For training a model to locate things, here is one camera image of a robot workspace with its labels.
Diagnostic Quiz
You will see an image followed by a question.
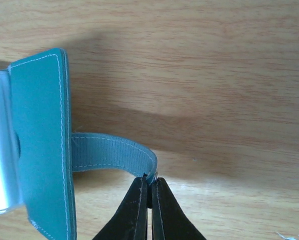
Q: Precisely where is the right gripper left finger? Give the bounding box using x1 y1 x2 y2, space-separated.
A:
94 176 148 240

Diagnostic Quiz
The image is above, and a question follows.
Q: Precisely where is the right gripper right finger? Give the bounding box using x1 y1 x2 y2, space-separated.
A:
151 177 206 240

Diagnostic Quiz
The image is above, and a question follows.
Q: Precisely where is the teal card holder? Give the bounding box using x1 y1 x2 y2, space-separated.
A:
0 48 158 240

